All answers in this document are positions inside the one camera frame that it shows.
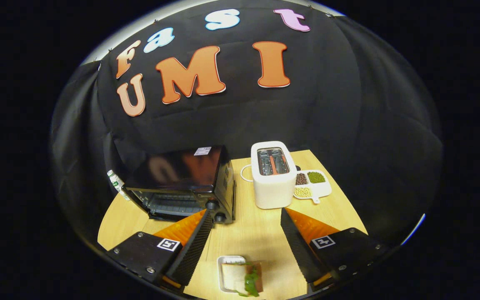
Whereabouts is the white pop-up toaster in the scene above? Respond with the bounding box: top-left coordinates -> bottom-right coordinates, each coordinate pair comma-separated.
250,141 -> 298,210

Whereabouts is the lettuce sandwich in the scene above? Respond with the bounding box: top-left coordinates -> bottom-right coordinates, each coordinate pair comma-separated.
222,260 -> 264,298

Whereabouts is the white bottle green label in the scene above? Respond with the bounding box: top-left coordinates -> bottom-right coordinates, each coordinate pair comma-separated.
107,170 -> 131,202

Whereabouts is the black toaster oven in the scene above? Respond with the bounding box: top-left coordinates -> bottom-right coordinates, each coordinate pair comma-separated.
122,145 -> 236,223

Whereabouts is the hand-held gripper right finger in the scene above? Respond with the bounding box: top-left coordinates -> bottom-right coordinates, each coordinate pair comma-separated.
280,207 -> 390,292

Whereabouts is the white divided bean dish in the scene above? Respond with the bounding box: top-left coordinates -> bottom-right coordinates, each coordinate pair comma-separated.
293,170 -> 333,204

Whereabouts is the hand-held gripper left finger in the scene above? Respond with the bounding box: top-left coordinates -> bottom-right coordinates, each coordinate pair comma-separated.
107,210 -> 215,292

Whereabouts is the white rectangular plate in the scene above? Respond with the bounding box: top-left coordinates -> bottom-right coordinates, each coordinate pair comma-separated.
217,255 -> 247,293

